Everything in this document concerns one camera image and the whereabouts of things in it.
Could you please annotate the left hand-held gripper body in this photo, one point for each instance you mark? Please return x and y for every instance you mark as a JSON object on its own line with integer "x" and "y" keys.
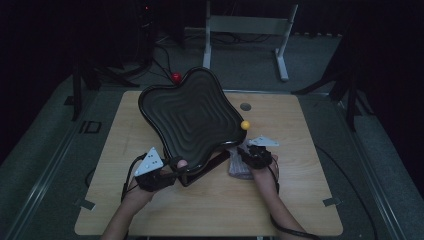
{"x": 150, "y": 166}

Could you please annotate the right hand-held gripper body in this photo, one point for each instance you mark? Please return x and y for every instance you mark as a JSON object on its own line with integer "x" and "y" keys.
{"x": 260, "y": 156}

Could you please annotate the striped grey cloth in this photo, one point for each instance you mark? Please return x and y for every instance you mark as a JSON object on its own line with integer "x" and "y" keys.
{"x": 238, "y": 168}

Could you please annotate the black tray base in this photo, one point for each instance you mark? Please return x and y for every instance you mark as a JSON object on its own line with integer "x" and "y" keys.
{"x": 203, "y": 173}

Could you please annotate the yellow ball knob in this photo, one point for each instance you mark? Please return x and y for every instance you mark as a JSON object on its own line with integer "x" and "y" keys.
{"x": 245, "y": 125}

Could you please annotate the black wavy tray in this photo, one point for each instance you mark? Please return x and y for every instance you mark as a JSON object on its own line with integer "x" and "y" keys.
{"x": 193, "y": 116}

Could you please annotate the person's right hand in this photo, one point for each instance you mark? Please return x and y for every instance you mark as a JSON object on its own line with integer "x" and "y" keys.
{"x": 266, "y": 180}

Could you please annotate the person's left hand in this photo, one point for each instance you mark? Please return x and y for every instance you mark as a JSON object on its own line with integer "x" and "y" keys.
{"x": 140, "y": 198}

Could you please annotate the grey round table grommet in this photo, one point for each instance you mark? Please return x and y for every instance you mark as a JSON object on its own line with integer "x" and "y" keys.
{"x": 245, "y": 107}

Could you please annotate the grey tape piece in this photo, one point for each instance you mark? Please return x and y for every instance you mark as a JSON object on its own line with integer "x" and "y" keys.
{"x": 85, "y": 204}
{"x": 332, "y": 201}

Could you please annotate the red ball knob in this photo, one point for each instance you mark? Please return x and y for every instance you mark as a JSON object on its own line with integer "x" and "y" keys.
{"x": 176, "y": 77}

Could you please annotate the black metal stand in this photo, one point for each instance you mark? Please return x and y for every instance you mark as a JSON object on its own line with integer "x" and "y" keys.
{"x": 77, "y": 96}
{"x": 350, "y": 110}

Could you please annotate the white metal stand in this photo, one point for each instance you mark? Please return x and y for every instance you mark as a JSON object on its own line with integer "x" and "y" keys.
{"x": 248, "y": 25}

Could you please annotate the dark device with red light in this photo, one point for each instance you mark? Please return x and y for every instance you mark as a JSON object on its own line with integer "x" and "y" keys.
{"x": 145, "y": 20}

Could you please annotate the metal floor rail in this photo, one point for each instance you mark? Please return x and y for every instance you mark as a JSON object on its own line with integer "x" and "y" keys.
{"x": 376, "y": 183}
{"x": 45, "y": 180}

